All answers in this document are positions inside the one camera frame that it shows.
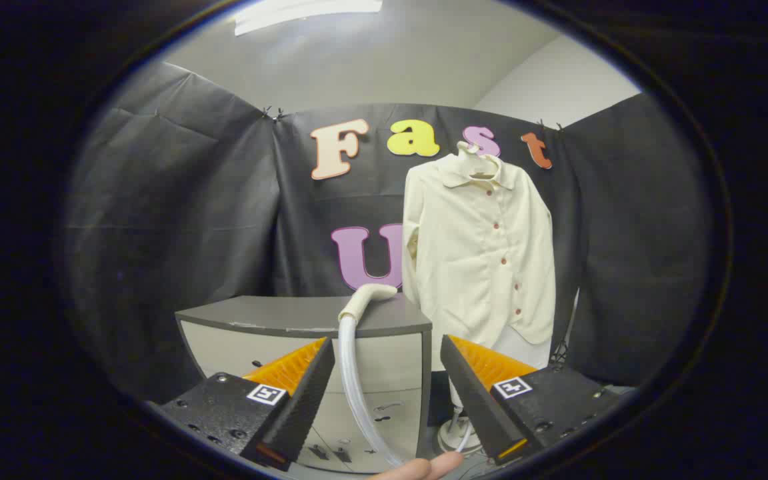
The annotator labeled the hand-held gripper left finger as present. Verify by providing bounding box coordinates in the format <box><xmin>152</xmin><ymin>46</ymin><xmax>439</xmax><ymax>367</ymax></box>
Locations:
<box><xmin>147</xmin><ymin>337</ymin><xmax>336</xmax><ymax>473</ymax></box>

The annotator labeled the black backdrop cloth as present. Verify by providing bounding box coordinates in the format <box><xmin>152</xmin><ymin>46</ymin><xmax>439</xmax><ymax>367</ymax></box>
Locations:
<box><xmin>64</xmin><ymin>61</ymin><xmax>715</xmax><ymax>405</ymax></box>

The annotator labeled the white plastic clothes hanger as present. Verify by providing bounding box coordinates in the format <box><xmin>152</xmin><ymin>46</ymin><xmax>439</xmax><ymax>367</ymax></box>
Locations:
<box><xmin>456</xmin><ymin>141</ymin><xmax>501</xmax><ymax>179</ymax></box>

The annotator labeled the white garment steamer base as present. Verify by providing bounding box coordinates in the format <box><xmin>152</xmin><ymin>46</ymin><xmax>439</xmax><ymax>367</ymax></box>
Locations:
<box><xmin>437</xmin><ymin>377</ymin><xmax>485</xmax><ymax>456</ymax></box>

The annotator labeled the clear garment steamer hose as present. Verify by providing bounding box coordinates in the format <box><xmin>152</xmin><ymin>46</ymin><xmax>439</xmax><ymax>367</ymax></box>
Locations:
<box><xmin>339</xmin><ymin>315</ymin><xmax>405</xmax><ymax>468</ymax></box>

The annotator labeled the grey cabinet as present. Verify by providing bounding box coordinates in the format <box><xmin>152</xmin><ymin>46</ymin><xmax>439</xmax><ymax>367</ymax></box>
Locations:
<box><xmin>175</xmin><ymin>295</ymin><xmax>433</xmax><ymax>474</ymax></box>

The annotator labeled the cream button-up shirt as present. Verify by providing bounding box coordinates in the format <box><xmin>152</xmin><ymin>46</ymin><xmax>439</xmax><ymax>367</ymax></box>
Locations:
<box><xmin>402</xmin><ymin>151</ymin><xmax>556</xmax><ymax>371</ymax></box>

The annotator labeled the white garment steamer head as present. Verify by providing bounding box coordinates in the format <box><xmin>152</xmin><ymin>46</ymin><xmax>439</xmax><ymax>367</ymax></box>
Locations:
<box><xmin>339</xmin><ymin>284</ymin><xmax>399</xmax><ymax>323</ymax></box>

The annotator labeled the ceiling light panel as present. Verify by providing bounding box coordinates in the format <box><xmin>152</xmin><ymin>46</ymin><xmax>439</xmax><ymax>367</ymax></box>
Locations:
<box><xmin>234</xmin><ymin>0</ymin><xmax>383</xmax><ymax>36</ymax></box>

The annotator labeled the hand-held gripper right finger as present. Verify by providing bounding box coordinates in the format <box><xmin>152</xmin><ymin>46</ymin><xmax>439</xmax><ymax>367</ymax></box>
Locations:
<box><xmin>440</xmin><ymin>335</ymin><xmax>625</xmax><ymax>466</ymax></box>

